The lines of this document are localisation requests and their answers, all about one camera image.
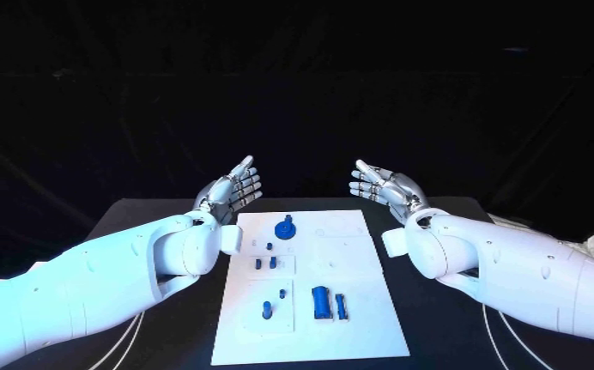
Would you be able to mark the blue thin long cylinder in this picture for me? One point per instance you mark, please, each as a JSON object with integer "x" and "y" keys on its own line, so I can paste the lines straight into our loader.
{"x": 340, "y": 306}

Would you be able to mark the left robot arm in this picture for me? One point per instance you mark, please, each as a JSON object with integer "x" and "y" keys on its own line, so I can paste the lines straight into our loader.
{"x": 92, "y": 280}

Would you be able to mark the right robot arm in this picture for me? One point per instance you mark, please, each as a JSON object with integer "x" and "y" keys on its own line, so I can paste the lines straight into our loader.
{"x": 510, "y": 273}

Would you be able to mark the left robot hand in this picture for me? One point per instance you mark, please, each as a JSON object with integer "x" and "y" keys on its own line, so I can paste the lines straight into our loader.
{"x": 229, "y": 188}

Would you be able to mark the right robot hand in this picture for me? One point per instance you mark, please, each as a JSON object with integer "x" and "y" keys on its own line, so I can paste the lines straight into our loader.
{"x": 394, "y": 189}

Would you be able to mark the blue small plug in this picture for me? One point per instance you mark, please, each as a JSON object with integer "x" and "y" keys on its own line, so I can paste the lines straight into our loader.
{"x": 273, "y": 262}

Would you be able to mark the white task board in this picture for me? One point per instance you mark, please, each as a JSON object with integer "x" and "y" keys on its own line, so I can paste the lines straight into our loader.
{"x": 352, "y": 280}

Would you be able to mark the blue gear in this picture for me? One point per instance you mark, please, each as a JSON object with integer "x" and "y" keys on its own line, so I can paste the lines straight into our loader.
{"x": 284, "y": 230}

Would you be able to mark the blue short cylinder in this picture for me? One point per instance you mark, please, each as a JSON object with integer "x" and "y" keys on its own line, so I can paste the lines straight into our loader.
{"x": 267, "y": 309}

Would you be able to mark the blue thick long cylinder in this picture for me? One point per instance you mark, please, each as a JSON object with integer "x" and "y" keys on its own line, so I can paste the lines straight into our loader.
{"x": 320, "y": 302}

